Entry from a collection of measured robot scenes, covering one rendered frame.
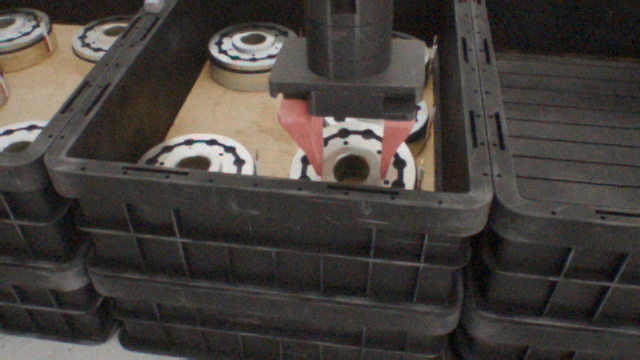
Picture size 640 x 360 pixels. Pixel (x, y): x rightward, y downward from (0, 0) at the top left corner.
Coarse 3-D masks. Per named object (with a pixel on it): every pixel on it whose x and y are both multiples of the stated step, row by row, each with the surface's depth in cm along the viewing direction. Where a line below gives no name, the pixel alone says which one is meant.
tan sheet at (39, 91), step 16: (64, 32) 74; (64, 48) 71; (48, 64) 68; (64, 64) 68; (16, 80) 65; (32, 80) 65; (48, 80) 65; (64, 80) 65; (80, 80) 65; (16, 96) 63; (32, 96) 63; (48, 96) 63; (64, 96) 63; (0, 112) 61; (16, 112) 61; (32, 112) 61; (48, 112) 61
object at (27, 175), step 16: (144, 16) 55; (128, 32) 53; (112, 48) 50; (96, 64) 48; (112, 64) 49; (96, 80) 47; (80, 96) 45; (64, 112) 44; (48, 128) 42; (32, 144) 40; (48, 144) 40; (0, 160) 39; (16, 160) 39; (32, 160) 39; (0, 176) 39; (16, 176) 39; (32, 176) 40; (48, 176) 41
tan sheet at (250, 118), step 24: (192, 96) 63; (216, 96) 63; (240, 96) 63; (264, 96) 63; (432, 96) 63; (192, 120) 60; (216, 120) 60; (240, 120) 60; (264, 120) 60; (264, 144) 57; (288, 144) 57; (432, 144) 57; (264, 168) 54; (288, 168) 54; (432, 168) 54
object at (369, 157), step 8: (352, 144) 47; (336, 152) 47; (344, 152) 47; (352, 152) 47; (360, 152) 47; (368, 152) 47; (328, 160) 47; (336, 160) 47; (368, 160) 47; (376, 160) 46; (328, 168) 47; (376, 168) 46; (328, 176) 46; (368, 176) 46; (376, 176) 46; (368, 184) 45; (376, 184) 45
